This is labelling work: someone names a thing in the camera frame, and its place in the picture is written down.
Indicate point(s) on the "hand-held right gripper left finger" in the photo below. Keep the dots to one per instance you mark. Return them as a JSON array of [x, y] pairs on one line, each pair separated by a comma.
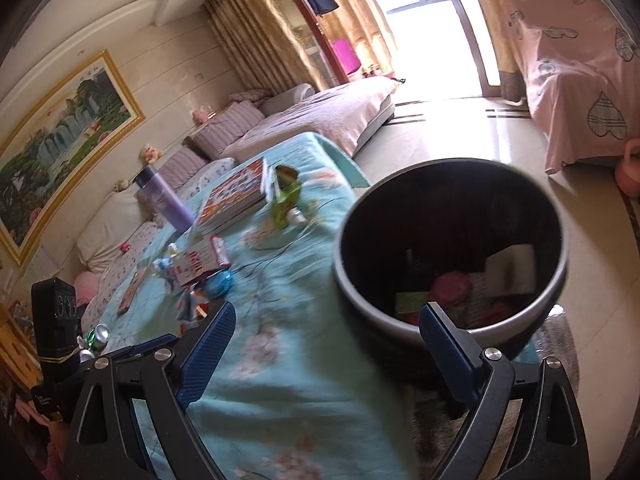
[[205, 355]]

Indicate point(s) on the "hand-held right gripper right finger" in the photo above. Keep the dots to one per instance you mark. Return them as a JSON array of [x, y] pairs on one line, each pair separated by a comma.
[[447, 355]]

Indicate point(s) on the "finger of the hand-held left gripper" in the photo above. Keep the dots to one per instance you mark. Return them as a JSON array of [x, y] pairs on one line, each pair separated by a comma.
[[145, 347]]

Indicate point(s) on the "yellow green wrapper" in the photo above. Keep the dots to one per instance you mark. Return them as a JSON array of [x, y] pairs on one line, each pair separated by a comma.
[[412, 302]]

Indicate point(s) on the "black grey-rimmed trash bin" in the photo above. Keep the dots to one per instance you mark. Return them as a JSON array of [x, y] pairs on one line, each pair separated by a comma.
[[360, 300]]

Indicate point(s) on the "white paper carton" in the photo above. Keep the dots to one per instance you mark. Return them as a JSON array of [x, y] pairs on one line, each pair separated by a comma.
[[510, 265]]

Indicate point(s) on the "green drink can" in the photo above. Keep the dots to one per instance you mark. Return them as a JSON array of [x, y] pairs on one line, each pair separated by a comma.
[[95, 336]]

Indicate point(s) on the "pink round pillow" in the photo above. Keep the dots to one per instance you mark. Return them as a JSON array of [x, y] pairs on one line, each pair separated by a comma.
[[87, 287]]

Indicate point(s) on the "brown bar packet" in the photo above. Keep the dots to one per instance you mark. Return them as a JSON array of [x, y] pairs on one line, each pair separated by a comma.
[[132, 290]]

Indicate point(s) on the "blue round wrapper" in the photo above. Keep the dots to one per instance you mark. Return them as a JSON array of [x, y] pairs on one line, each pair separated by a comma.
[[223, 281]]

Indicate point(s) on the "blue floral tablecloth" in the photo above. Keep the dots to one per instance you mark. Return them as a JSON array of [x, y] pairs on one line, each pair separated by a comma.
[[290, 360]]

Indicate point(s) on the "blue white wrapper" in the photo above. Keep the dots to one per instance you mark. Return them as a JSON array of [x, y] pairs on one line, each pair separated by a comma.
[[167, 265]]

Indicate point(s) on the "red and white box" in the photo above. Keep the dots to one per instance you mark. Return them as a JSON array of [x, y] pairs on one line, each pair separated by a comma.
[[197, 262]]

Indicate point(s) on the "small pink toy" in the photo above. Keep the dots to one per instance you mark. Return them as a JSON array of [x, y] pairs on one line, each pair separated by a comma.
[[123, 247]]

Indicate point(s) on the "white pillow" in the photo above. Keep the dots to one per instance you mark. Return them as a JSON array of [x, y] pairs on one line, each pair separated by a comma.
[[110, 230]]

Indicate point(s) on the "purple water bottle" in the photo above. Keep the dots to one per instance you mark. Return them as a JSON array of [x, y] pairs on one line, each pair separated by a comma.
[[167, 205]]

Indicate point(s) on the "beige plush toy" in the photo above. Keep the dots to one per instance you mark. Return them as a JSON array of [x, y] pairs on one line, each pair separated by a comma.
[[121, 185]]

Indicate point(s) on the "stack of books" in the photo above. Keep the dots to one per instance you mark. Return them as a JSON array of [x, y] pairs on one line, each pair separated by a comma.
[[230, 195]]

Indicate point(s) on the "green snack bag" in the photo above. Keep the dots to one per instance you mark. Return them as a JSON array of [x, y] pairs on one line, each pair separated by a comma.
[[282, 205]]

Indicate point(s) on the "striped purple cushion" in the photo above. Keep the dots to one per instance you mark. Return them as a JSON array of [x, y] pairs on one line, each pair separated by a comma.
[[227, 127], [182, 167]]

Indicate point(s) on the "framed landscape painting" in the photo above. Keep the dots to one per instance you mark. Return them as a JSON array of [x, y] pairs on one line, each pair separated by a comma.
[[60, 135]]

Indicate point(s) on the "pink plush toy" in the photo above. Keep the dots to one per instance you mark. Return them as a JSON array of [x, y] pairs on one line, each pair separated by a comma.
[[201, 114], [150, 153]]

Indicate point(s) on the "pink watering can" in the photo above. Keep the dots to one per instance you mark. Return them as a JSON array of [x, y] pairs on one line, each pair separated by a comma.
[[629, 172]]

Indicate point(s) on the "small pink cushion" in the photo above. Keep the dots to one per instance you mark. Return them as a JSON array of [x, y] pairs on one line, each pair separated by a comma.
[[250, 96]]

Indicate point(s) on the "pale fabric sofa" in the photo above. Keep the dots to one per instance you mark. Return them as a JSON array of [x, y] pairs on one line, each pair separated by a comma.
[[320, 115]]

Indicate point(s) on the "pink cloth covered furniture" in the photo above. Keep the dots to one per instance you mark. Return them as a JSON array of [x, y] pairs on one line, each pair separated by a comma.
[[565, 75]]

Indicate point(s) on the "magenta box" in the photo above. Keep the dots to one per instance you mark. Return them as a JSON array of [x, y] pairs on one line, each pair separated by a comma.
[[346, 55]]

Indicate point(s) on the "beige patterned curtain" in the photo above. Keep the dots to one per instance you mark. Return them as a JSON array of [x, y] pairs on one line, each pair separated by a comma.
[[260, 35], [500, 35]]

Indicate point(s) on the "sheer balcony curtain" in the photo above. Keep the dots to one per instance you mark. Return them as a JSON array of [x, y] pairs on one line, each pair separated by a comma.
[[360, 10]]

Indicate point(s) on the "wooden sliding door frame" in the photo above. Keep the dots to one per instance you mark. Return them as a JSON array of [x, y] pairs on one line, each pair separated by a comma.
[[325, 45]]

